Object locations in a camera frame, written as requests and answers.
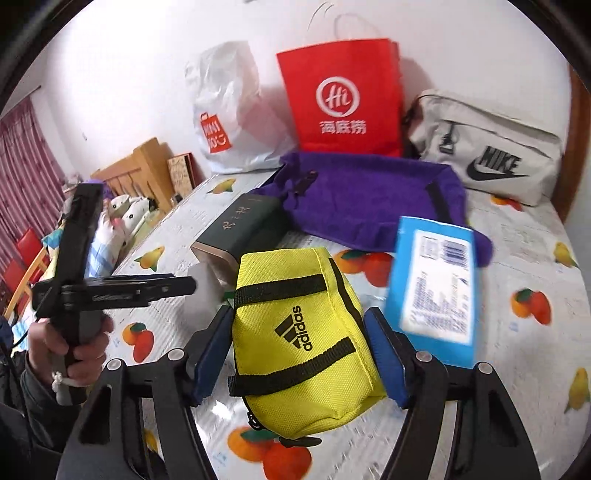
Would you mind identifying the purple towel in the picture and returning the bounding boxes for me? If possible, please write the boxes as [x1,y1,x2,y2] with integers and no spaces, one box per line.
[249,151,493,268]

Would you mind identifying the yellow zip pouch black straps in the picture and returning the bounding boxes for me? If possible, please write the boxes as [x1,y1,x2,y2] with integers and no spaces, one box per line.
[228,247,387,448]

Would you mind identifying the person's left hand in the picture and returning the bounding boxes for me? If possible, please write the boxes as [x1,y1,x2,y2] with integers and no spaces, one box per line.
[27,316,115,389]

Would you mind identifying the fruit print tablecloth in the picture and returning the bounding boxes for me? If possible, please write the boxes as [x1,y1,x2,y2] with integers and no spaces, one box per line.
[105,173,591,480]

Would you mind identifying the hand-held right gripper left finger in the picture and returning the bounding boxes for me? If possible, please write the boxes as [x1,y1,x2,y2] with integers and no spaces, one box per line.
[58,305,237,480]

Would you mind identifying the brown wooden post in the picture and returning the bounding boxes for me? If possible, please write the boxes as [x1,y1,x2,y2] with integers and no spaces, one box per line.
[551,65,588,223]

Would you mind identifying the dark green box gold rim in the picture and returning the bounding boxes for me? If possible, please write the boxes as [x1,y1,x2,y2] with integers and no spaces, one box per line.
[190,194,285,289]

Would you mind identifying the blue tissue packet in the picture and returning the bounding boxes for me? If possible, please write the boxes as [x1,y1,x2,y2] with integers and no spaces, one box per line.
[385,215,479,369]

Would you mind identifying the white plastic shopping bag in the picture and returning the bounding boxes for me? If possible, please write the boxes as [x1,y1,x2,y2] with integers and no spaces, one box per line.
[185,41,297,175]

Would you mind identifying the small brown patterned box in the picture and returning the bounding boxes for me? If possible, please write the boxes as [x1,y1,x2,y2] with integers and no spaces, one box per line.
[167,152,206,198]

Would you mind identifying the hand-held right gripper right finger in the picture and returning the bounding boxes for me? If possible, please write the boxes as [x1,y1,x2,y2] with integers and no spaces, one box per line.
[363,307,541,480]

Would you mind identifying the red wooden chair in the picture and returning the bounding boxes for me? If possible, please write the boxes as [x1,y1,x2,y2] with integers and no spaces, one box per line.
[15,228,49,282]
[0,257,29,320]

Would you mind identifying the pink striped curtain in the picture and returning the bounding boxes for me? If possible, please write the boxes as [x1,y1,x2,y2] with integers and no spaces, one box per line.
[0,95,68,273]

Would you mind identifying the person's left forearm dark sleeve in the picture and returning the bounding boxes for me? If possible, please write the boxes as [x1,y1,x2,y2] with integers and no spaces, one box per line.
[0,314,95,480]

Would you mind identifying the grey fabric bag black logo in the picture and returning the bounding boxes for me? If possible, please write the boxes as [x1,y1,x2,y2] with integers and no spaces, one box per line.
[403,89,564,208]

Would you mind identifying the red paper shopping bag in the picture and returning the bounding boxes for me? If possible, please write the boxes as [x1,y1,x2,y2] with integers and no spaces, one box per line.
[276,2,408,159]

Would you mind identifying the wooden headboard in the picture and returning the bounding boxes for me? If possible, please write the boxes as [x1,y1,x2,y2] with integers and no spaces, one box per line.
[90,137,177,214]

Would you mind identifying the white spotted plush toy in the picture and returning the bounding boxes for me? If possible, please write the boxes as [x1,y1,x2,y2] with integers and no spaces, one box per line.
[95,194,154,273]

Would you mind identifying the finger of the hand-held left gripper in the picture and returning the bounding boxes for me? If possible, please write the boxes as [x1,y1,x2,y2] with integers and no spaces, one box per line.
[85,273,197,309]

